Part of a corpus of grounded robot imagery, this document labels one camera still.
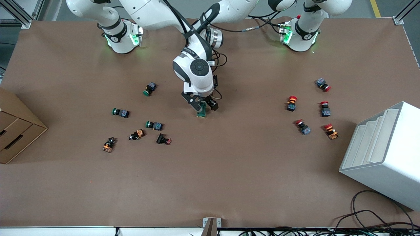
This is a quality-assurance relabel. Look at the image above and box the white stepped rack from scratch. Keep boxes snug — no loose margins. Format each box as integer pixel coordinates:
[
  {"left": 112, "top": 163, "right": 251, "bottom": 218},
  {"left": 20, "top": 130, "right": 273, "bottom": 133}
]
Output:
[{"left": 339, "top": 101, "right": 420, "bottom": 211}]

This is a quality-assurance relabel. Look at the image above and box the brown cardboard box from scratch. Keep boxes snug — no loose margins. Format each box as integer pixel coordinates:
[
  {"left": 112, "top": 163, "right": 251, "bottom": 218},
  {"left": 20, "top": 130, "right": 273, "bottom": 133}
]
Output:
[{"left": 0, "top": 87, "right": 48, "bottom": 164}]

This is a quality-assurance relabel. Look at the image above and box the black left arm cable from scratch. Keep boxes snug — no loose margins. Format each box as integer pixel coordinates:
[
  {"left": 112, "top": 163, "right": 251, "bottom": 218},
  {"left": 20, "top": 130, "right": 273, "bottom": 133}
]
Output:
[{"left": 203, "top": 10, "right": 283, "bottom": 76}]

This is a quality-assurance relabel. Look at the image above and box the black left base cable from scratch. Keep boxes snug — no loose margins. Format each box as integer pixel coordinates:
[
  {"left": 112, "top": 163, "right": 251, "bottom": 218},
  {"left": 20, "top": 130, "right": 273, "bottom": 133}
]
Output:
[{"left": 251, "top": 16, "right": 283, "bottom": 35}]

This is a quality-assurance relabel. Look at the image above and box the grey metal table bracket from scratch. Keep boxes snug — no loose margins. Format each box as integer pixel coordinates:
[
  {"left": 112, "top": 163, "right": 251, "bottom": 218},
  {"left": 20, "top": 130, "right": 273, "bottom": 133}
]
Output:
[{"left": 203, "top": 217, "right": 221, "bottom": 236}]

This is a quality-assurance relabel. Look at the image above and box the black cable bundle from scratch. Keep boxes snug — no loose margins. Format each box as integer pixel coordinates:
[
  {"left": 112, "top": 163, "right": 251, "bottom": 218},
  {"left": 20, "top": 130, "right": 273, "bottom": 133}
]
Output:
[{"left": 240, "top": 226, "right": 420, "bottom": 236}]

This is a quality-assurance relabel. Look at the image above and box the black looped floor cable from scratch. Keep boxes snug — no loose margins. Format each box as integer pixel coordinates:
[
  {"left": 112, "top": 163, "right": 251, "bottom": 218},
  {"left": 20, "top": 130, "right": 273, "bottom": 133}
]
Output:
[{"left": 335, "top": 190, "right": 415, "bottom": 230}]

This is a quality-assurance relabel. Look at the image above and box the aluminium frame profile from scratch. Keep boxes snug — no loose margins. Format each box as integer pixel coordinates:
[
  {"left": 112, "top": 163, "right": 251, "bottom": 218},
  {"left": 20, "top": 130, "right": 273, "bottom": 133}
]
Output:
[
  {"left": 393, "top": 0, "right": 420, "bottom": 25},
  {"left": 0, "top": 0, "right": 45, "bottom": 29}
]

